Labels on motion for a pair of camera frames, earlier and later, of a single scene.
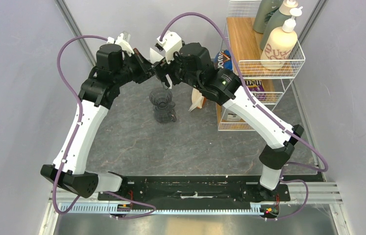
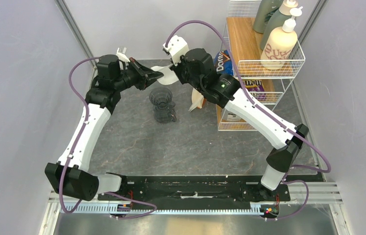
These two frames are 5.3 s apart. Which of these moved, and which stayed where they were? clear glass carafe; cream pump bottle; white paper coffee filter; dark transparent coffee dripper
Moved: white paper coffee filter
Stayed: cream pump bottle; dark transparent coffee dripper; clear glass carafe
